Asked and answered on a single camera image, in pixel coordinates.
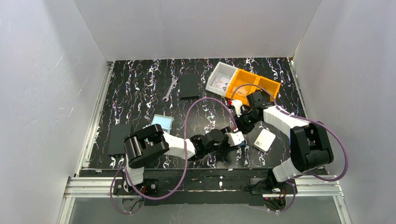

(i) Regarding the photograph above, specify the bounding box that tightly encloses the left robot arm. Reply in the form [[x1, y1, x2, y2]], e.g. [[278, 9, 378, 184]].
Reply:
[[124, 124, 238, 186]]

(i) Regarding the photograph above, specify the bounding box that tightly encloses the black flat plate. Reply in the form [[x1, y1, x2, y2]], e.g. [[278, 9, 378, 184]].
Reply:
[[107, 124, 132, 157]]

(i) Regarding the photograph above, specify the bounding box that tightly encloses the silver wrench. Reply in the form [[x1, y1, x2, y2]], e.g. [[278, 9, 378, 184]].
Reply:
[[162, 77, 178, 102]]

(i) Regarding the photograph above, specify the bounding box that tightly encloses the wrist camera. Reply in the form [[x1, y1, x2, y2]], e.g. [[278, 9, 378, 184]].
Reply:
[[226, 131, 245, 147], [229, 99, 243, 117]]

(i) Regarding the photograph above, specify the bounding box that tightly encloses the yellow bin middle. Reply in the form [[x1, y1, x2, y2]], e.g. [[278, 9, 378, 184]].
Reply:
[[225, 68, 261, 107]]

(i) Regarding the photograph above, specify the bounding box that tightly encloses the yellow bin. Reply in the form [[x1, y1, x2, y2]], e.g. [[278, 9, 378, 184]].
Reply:
[[225, 68, 261, 107], [254, 76, 281, 98]]

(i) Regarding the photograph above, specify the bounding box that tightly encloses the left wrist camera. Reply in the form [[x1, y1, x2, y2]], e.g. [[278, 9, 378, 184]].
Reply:
[[226, 131, 245, 147]]

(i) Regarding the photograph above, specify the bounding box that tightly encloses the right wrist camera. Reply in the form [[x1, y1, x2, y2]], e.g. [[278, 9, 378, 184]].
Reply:
[[229, 99, 243, 117]]

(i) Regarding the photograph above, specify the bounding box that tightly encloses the black flat box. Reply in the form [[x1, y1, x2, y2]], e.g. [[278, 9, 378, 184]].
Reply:
[[179, 75, 199, 100]]

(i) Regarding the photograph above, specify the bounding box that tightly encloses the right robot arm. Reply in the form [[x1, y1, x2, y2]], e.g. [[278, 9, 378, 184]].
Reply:
[[231, 91, 334, 186]]

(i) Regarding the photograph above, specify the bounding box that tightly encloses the white square box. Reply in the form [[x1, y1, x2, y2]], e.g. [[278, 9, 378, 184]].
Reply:
[[253, 129, 276, 152]]

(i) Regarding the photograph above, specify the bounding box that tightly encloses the aluminium frame rail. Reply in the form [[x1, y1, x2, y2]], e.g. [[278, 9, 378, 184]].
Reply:
[[57, 61, 114, 224]]

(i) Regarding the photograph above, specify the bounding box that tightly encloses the white storage bin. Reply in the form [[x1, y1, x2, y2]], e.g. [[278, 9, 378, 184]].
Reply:
[[205, 62, 238, 97]]

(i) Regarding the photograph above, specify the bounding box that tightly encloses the yellow bin right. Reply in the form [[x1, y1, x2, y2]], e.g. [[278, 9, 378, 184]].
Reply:
[[254, 76, 281, 98]]

